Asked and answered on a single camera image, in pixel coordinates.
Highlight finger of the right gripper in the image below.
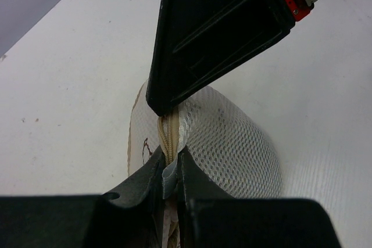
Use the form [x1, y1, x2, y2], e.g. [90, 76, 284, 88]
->
[146, 0, 291, 116]

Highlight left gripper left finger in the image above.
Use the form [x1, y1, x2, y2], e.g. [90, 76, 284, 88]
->
[1, 148, 165, 247]

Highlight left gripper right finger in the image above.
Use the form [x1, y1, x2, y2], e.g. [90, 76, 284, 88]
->
[177, 148, 341, 247]

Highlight white mesh laundry bag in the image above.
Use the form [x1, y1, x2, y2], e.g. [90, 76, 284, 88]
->
[127, 85, 282, 247]

